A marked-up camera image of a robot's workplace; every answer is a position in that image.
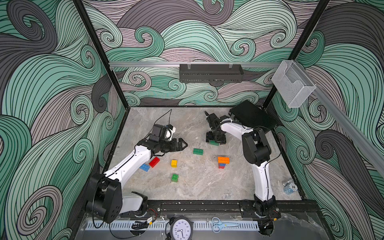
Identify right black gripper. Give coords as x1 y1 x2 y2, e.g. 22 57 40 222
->
205 130 225 144

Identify green long lego brick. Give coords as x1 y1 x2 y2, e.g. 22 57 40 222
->
193 148 204 156
209 141 220 146

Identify orange long lego brick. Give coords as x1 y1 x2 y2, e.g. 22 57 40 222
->
218 157 230 164

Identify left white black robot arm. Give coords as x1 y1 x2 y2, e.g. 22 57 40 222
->
85 138 188 224

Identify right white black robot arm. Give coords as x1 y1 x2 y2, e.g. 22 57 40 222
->
205 112 276 217

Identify yellow square lego brick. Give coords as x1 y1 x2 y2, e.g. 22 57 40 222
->
171 160 178 168

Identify red long lego brick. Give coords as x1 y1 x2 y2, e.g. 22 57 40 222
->
149 157 160 168

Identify green square lego brick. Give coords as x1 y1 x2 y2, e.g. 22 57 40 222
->
171 174 179 183

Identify light blue lego brick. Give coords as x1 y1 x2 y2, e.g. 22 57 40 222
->
140 164 150 172

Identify black briefcase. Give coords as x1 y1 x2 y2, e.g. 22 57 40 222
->
229 100 277 133

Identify white analog clock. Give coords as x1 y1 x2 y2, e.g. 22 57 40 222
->
170 217 193 240

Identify light blue scissors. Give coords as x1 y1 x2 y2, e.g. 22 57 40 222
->
212 217 240 233

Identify clear plastic wall holder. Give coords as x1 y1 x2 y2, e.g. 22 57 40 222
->
272 60 317 108

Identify white slotted cable duct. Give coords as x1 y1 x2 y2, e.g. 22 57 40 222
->
85 221 260 232

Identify aluminium back rail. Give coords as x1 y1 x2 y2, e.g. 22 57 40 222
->
109 61 281 68

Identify aluminium rail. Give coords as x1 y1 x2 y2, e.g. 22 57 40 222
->
109 61 281 68
300 65 384 172

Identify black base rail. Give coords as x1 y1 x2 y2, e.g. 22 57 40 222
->
80 199 319 217

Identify aluminium right rail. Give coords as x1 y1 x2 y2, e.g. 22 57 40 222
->
300 65 384 172

